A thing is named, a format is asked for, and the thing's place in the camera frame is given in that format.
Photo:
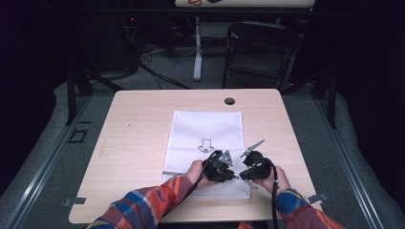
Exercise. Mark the aluminium floor rail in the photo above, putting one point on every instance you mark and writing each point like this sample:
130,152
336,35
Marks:
38,178
353,178

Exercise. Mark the person's torso clothing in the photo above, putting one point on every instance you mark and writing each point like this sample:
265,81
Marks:
246,225

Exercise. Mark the white table leg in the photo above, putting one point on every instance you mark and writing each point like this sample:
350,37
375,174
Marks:
198,57

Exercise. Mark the black folding chair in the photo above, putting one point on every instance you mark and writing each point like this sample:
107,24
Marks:
261,47

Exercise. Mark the black equipment rack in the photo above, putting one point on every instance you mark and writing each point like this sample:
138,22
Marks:
108,41

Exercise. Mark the person's left hand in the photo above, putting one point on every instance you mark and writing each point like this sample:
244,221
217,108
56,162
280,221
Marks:
196,173

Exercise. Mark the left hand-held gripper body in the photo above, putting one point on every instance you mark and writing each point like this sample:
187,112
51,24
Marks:
218,165

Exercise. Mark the white mesh bag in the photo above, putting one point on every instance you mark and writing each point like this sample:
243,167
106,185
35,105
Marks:
203,130

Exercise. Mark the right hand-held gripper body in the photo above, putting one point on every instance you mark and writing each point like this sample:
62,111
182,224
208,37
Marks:
259,165

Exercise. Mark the grey tape strip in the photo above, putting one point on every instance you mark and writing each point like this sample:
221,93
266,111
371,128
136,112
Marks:
318,197
74,201

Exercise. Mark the black metal stand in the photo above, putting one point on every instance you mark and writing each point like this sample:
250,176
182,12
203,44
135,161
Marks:
71,95
331,101

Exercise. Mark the person's right hand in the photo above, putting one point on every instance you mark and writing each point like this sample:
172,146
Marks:
280,183

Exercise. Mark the black table grommet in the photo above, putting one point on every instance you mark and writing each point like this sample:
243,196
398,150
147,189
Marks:
229,101

